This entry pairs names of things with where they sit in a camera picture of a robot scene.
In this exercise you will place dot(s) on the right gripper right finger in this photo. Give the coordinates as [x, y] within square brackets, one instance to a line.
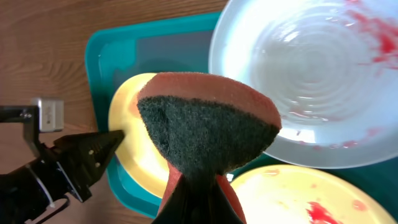
[220, 210]

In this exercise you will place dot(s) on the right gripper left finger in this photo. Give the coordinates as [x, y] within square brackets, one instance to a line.
[178, 208]

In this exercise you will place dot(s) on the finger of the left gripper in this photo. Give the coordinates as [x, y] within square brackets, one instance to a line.
[83, 158]

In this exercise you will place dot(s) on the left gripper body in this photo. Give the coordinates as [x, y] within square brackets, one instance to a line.
[27, 191]

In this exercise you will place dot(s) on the yellow plate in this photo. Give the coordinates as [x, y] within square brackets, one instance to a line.
[288, 194]
[137, 154]

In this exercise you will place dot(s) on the red and green sponge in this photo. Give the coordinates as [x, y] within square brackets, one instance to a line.
[205, 126]

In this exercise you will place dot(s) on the light blue plate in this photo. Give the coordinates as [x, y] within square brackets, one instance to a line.
[329, 66]

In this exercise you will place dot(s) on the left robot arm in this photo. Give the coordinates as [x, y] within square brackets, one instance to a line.
[71, 166]

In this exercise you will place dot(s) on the teal plastic tray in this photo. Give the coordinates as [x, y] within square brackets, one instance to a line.
[182, 44]

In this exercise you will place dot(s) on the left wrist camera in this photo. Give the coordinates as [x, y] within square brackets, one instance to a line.
[51, 114]

